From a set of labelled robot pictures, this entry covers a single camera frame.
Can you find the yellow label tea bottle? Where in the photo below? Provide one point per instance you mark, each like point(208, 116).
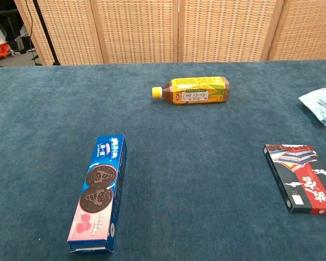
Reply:
point(195, 91)

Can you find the wooden rattan folding screen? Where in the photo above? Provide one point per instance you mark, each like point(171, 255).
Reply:
point(135, 27)

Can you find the blue cookie box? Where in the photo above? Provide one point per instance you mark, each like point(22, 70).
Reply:
point(97, 190)

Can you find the light blue plastic tissue pack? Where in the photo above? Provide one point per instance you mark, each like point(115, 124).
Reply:
point(322, 104)

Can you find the blue velvet table cover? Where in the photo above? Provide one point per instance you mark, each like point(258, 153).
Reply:
point(179, 163)

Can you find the black and red snack packet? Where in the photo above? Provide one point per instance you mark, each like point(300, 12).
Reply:
point(304, 179)

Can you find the black tripod stand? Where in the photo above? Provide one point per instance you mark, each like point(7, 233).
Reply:
point(45, 27)

